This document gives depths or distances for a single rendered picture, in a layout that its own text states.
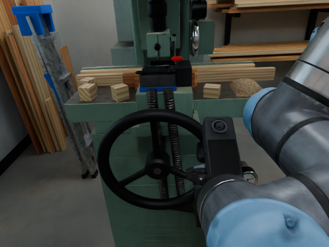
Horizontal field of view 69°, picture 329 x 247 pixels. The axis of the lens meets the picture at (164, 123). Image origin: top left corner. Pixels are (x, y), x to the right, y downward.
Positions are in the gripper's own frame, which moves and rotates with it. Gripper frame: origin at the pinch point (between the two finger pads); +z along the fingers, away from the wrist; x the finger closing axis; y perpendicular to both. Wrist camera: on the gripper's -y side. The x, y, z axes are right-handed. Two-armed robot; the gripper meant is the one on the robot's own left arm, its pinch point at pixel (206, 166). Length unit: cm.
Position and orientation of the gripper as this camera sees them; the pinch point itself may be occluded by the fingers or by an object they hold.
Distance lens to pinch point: 50.8
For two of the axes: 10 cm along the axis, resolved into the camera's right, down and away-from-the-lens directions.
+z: 0.5, 0.5, 10.0
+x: 10.0, -0.4, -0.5
